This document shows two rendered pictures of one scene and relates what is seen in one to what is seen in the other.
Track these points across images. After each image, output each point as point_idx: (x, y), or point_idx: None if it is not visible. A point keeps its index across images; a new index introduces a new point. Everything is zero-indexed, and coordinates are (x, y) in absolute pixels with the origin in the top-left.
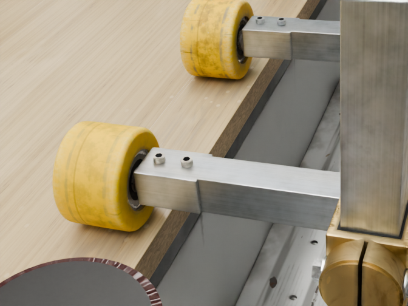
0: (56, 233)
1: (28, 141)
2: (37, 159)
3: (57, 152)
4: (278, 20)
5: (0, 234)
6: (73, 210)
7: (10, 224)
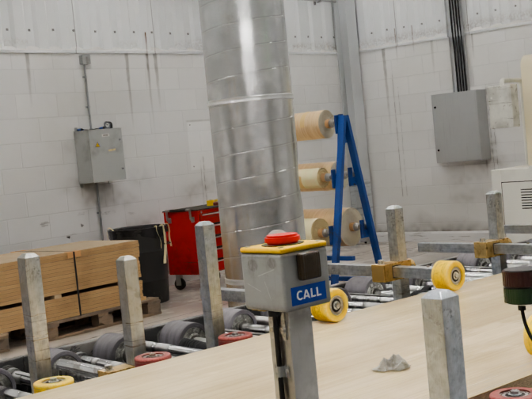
0: (522, 359)
1: (514, 341)
2: (517, 345)
3: (527, 319)
4: None
5: (497, 358)
6: (530, 343)
7: (502, 356)
